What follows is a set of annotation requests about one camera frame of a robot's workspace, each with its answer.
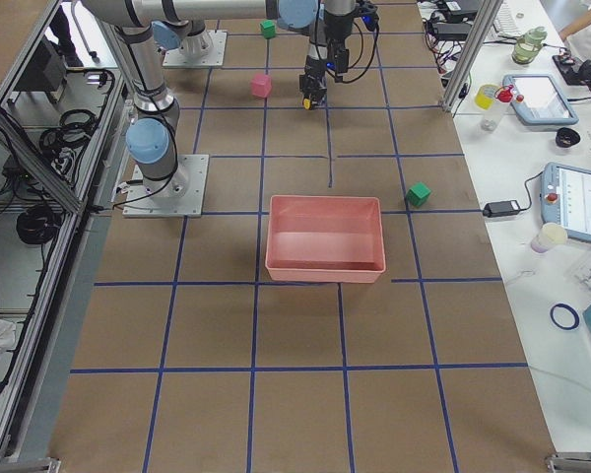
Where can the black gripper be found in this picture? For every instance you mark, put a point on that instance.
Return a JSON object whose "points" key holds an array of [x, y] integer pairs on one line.
{"points": [[314, 65]]}

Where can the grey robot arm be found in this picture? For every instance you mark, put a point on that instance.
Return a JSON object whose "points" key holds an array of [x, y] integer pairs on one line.
{"points": [[151, 138], [330, 24]]}

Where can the pink foam cube centre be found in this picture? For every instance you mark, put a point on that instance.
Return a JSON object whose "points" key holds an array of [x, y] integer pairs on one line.
{"points": [[261, 86]]}

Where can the green foam cube left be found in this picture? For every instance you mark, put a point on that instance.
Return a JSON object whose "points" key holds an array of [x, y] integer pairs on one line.
{"points": [[267, 29]]}

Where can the green foam cube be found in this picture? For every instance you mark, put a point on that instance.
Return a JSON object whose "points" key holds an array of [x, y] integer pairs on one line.
{"points": [[267, 29], [418, 194]]}

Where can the green foam cube right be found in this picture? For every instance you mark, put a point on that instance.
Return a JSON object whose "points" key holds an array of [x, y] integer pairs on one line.
{"points": [[418, 194]]}

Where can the pink plastic bin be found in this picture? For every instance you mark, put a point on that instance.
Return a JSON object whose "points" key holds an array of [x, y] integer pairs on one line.
{"points": [[335, 239]]}

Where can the yellow tape roll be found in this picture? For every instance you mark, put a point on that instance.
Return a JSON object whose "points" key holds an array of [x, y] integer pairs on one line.
{"points": [[485, 95]]}

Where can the green water bottle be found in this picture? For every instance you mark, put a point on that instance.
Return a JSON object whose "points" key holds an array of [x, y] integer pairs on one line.
{"points": [[528, 46]]}

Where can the black power adapter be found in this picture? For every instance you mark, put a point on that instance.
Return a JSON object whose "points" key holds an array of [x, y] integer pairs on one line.
{"points": [[504, 208]]}

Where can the blue teach pendant upper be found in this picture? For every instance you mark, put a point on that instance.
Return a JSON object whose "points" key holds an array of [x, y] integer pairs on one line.
{"points": [[543, 104]]}

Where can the blue teach pendant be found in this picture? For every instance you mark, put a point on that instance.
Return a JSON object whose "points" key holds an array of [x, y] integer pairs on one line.
{"points": [[543, 104], [565, 199]]}

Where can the blue teach pendant lower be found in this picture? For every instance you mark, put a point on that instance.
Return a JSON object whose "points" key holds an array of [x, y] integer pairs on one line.
{"points": [[565, 199]]}

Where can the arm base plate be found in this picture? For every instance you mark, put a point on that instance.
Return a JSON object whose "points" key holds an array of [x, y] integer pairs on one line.
{"points": [[181, 196], [200, 51]]}

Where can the aluminium frame post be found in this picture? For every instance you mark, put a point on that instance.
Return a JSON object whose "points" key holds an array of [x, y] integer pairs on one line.
{"points": [[470, 50]]}

